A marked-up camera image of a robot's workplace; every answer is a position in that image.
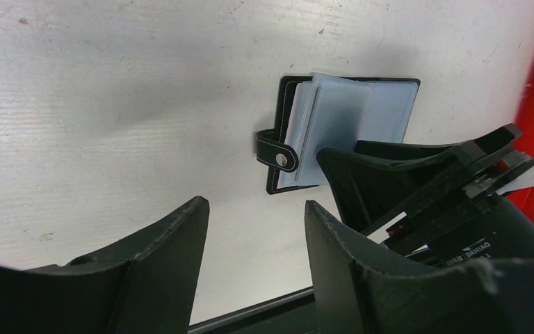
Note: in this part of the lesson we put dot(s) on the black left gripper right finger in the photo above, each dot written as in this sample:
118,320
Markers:
362,287

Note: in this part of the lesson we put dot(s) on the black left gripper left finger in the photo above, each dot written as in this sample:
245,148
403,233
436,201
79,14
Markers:
142,283

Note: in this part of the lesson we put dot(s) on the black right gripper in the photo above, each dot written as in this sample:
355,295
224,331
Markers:
479,221

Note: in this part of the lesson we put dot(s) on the black leather card holder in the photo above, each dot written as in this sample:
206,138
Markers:
323,111

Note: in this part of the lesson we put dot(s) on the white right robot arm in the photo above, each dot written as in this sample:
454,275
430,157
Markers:
440,205

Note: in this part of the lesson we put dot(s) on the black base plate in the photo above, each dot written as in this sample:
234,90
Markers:
292,313

